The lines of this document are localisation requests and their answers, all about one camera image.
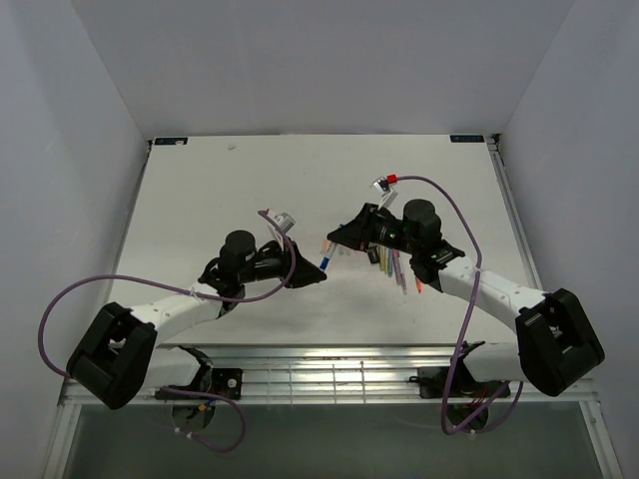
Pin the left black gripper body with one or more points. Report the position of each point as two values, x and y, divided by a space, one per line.
269 265

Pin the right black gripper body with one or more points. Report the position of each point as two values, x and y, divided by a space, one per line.
375 230

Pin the yellow highlighter pen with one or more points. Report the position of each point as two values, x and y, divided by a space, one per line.
383 259

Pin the red pen clear cap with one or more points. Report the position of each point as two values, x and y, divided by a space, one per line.
401 264

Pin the black pink highlighter body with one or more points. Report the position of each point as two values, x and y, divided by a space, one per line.
373 255

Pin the grey black pen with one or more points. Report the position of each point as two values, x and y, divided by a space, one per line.
405 284

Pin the white marker blue cap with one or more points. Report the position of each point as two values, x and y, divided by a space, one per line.
327 256

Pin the blue pen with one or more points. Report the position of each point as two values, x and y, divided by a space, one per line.
396 264

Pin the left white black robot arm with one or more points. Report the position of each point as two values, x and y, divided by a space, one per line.
121 352

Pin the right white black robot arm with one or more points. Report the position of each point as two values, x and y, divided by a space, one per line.
555 345

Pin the right blue corner label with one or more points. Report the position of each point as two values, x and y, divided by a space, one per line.
470 139

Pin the blue corner label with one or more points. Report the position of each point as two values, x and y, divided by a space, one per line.
470 139
171 141

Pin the left blue corner label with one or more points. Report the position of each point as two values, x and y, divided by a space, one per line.
171 141

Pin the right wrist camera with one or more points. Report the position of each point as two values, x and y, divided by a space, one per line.
385 187

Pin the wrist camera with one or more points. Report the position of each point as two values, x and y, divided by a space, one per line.
385 187
279 225

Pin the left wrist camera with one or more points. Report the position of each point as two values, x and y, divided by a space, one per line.
279 225

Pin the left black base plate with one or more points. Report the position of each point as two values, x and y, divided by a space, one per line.
226 382

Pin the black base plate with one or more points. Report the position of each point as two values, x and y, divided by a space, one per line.
226 382
431 381

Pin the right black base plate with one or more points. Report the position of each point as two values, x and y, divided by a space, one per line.
431 381

